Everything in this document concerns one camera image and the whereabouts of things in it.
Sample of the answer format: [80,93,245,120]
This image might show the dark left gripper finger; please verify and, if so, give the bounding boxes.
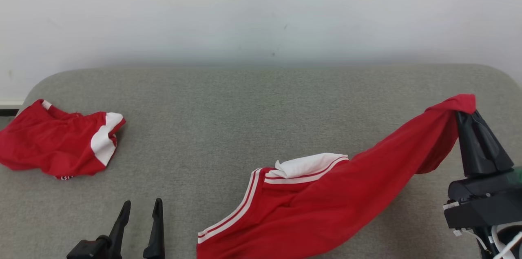
[107,200,132,259]
[143,198,166,259]

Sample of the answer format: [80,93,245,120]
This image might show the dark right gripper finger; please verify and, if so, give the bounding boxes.
[469,110,515,171]
[456,111,500,178]

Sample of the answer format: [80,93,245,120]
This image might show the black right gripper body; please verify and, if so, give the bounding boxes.
[444,168,522,229]

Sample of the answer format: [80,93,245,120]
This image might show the red shorts with white panels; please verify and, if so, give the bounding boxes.
[0,99,126,180]

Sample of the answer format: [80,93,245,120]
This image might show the red shirt with white sleeves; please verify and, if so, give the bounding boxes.
[197,94,477,259]

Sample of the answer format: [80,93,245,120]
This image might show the grey fabric sofa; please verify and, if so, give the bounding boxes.
[0,63,522,259]

